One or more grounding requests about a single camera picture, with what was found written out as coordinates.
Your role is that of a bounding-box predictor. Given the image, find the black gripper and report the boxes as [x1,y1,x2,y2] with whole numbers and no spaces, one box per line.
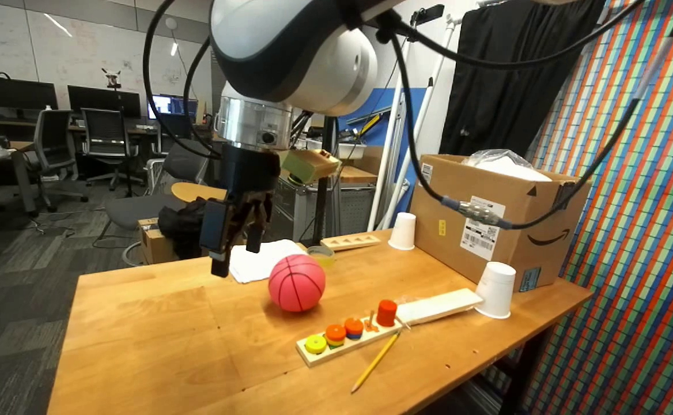
[209,144,280,279]

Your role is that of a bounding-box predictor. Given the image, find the pink rubber basketball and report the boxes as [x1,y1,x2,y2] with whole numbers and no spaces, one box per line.
[266,254,326,315]

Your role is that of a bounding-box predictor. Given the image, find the folded white towel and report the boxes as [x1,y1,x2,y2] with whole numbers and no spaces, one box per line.
[227,238,310,285]

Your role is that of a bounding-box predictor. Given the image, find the black backpack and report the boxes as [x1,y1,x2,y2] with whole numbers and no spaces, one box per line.
[156,195,223,260]

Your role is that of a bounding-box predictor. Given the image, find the round wooden stool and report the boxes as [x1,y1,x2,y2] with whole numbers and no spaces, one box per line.
[167,180,231,208]

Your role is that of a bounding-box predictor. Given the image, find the small cardboard floor box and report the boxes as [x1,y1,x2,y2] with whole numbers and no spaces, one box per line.
[136,216,179,264]

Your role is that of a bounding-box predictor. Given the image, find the wooden strip with holes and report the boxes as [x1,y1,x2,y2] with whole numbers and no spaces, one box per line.
[318,233,382,256]

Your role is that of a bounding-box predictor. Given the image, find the wooden top workbench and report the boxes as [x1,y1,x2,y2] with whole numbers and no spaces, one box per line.
[274,147,379,242]

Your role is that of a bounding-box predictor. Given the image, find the dark orange disc block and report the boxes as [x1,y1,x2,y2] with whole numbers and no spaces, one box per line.
[342,315,367,342]

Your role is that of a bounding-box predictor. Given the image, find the lit computer monitor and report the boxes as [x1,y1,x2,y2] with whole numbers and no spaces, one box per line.
[146,93,197,123]

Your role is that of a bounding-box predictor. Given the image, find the white paper cup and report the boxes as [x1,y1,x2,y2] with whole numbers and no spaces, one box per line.
[471,260,518,320]
[386,210,420,254]

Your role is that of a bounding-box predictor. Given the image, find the black mesh office chair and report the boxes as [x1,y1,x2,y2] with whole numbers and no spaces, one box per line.
[32,105,87,211]
[81,105,146,197]

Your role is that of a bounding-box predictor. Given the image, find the red cylinder block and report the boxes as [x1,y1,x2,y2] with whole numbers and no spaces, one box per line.
[375,297,398,329]

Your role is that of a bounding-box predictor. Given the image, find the yellow pencil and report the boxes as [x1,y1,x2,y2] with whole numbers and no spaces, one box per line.
[348,329,403,396]

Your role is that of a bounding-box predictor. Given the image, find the small dark tripod gadget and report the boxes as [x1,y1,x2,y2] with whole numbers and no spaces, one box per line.
[99,66,125,90]

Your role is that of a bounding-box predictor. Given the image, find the long white foam board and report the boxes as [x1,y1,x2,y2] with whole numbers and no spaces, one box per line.
[394,285,485,328]

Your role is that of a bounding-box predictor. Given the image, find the large cardboard shipping box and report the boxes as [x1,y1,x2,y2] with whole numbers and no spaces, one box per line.
[409,151,589,294]

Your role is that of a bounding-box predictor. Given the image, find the wide black computer monitor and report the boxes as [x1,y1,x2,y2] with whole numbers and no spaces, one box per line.
[0,72,58,123]

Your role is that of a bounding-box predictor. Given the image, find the white plastic bag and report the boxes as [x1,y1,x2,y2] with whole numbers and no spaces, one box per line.
[460,147,552,185]

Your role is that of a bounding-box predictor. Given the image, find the black hanging cloth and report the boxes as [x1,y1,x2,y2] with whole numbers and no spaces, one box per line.
[437,0,609,159]

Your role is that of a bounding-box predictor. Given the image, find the multicoloured striped backdrop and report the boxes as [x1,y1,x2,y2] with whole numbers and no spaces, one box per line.
[518,0,673,415]

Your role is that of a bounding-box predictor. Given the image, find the yellow ring block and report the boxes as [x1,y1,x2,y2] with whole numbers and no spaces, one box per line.
[302,332,329,357]

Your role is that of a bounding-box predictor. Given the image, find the blue board white frame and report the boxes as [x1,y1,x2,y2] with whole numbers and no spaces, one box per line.
[334,76,437,233]

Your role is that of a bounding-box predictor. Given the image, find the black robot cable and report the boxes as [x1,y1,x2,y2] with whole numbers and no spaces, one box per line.
[386,0,650,233]

